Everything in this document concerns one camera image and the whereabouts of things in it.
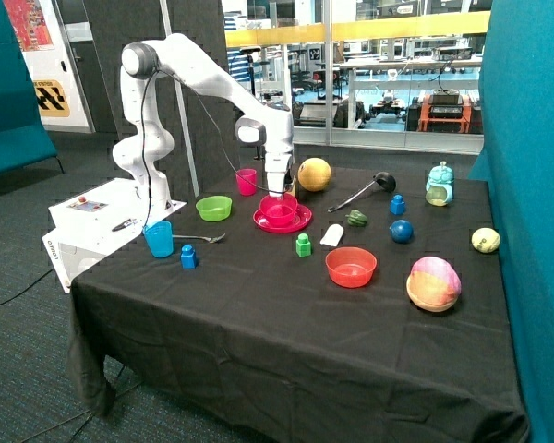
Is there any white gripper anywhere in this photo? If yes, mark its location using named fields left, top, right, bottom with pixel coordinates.
left=264, top=154, right=294, bottom=194

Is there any pink plastic cup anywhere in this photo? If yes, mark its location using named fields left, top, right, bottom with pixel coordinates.
left=235, top=168, right=257, bottom=197

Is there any pink plastic bowl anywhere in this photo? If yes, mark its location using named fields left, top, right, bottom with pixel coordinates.
left=259, top=194, right=298, bottom=227

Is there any yellow-green plastic cup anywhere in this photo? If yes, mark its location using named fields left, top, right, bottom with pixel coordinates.
left=287, top=176, right=298, bottom=198

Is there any pink plastic plate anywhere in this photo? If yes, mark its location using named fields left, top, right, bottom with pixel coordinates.
left=253, top=205, right=312, bottom=233

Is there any green plastic bowl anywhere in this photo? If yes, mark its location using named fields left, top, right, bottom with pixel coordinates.
left=196, top=195, right=232, bottom=222

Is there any red-orange plastic bowl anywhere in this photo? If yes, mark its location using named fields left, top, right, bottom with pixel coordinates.
left=325, top=246, right=378, bottom=289

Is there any blue plastic cup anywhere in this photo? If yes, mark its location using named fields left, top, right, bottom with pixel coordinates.
left=142, top=221, right=174, bottom=258

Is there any green toy block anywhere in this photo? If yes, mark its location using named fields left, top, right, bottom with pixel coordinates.
left=295, top=233, right=312, bottom=257

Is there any white small bottle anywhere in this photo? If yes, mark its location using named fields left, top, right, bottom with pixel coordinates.
left=320, top=223, right=344, bottom=247

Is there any green toy pepper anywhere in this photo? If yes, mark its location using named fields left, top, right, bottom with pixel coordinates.
left=345, top=210, right=368, bottom=227

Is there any metal fork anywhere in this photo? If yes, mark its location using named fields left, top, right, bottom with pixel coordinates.
left=172, top=233, right=225, bottom=244

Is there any black ladle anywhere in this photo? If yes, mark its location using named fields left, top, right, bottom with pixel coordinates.
left=327, top=172, right=396, bottom=213

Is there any blue toy block front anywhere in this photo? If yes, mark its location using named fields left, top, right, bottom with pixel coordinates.
left=180, top=245, right=198, bottom=269

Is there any blue toy block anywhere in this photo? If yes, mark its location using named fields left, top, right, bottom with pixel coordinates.
left=390, top=194, right=406, bottom=216
left=180, top=245, right=198, bottom=269

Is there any blue toy block back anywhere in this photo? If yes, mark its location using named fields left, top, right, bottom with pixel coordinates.
left=390, top=194, right=406, bottom=216

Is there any black tablecloth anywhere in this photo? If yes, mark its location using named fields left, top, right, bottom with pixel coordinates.
left=66, top=174, right=531, bottom=442

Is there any dark blue ball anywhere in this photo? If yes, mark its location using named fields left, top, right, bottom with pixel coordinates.
left=389, top=220, right=414, bottom=244

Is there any black pen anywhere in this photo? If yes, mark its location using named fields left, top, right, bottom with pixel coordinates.
left=112, top=219, right=137, bottom=232

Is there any teal toy jar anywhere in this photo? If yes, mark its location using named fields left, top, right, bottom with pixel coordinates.
left=426, top=161, right=454, bottom=207

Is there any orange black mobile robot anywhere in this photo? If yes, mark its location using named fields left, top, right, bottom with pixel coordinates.
left=405, top=89, right=483, bottom=135

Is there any pink yellow soft ball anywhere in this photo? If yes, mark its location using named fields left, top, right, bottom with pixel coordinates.
left=406, top=257, right=462, bottom=312

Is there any white control box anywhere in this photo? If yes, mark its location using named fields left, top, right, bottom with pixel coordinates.
left=42, top=177, right=188, bottom=294

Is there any yellow tennis ball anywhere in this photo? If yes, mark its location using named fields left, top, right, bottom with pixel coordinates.
left=471, top=227, right=500, bottom=254

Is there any yellow black sign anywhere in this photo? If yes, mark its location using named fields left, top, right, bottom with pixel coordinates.
left=33, top=79, right=70, bottom=118

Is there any teal partition panel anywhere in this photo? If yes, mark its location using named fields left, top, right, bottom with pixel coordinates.
left=470, top=1, right=554, bottom=442

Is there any teal sofa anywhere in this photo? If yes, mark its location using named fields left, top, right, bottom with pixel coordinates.
left=0, top=1, right=58, bottom=173

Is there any red poster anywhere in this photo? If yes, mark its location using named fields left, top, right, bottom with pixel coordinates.
left=3, top=0, right=54, bottom=52

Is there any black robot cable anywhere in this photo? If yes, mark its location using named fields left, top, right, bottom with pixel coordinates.
left=138, top=68, right=287, bottom=227

